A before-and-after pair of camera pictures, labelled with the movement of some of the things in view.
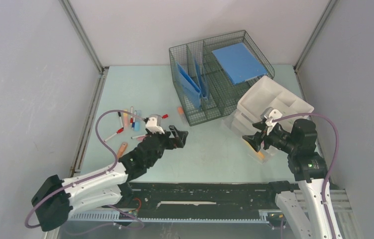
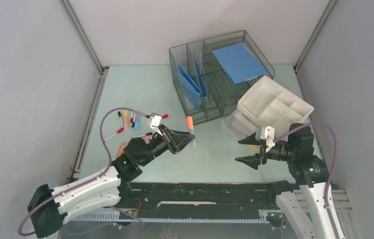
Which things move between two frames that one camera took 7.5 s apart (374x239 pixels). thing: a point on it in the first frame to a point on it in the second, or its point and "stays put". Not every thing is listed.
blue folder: (239, 62) stays put
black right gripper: (255, 140) to (252, 161)
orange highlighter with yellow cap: (125, 119) stays put
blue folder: (200, 78) stays put
